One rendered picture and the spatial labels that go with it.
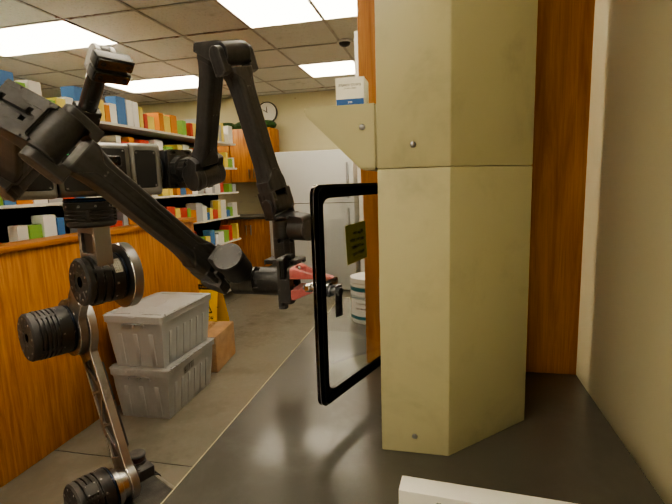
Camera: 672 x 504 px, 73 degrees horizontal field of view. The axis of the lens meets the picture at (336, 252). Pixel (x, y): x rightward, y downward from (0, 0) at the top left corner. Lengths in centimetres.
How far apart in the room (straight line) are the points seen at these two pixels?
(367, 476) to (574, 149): 78
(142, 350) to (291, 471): 228
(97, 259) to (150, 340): 154
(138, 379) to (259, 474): 230
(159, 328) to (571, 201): 233
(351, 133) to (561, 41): 57
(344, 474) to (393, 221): 40
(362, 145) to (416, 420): 46
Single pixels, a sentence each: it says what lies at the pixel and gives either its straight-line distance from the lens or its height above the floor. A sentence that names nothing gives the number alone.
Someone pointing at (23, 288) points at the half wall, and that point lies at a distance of 278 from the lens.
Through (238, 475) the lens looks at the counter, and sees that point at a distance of 81.
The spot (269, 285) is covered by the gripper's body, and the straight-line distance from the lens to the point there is 90.
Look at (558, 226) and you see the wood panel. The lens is 111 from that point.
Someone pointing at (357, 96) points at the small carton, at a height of 154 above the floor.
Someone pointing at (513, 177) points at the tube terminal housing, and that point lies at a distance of 82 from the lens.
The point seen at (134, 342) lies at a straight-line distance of 301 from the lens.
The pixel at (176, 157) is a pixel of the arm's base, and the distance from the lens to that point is 151.
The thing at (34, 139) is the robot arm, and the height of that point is 147.
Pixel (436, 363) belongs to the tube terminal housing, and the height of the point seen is 110.
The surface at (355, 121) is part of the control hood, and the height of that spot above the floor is 148.
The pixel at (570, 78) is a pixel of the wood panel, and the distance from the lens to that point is 113.
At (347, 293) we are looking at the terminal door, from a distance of 87.
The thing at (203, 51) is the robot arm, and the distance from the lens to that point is 126.
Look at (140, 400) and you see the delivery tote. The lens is 315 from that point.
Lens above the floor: 139
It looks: 9 degrees down
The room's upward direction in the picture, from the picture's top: 2 degrees counter-clockwise
